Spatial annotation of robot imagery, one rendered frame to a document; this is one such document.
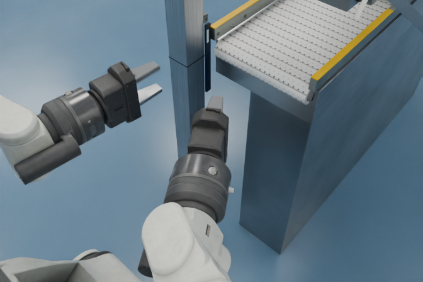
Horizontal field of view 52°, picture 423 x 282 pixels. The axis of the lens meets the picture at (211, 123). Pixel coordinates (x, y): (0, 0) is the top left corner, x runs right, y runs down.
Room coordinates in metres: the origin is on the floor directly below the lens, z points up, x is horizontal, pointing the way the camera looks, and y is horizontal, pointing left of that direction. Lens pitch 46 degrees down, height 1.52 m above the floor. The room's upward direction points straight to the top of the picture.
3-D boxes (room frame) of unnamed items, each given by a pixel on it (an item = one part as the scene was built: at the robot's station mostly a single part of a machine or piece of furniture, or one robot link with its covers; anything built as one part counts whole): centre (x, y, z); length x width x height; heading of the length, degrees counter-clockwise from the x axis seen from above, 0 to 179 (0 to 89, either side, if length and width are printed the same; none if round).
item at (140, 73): (0.61, 0.12, 1.03); 0.06 x 0.03 x 0.02; 130
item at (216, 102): (0.51, 0.00, 1.03); 0.06 x 0.03 x 0.02; 170
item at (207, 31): (0.84, 0.01, 0.87); 0.02 x 0.01 x 0.20; 139
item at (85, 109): (0.55, 0.19, 1.00); 0.12 x 0.10 x 0.13; 130
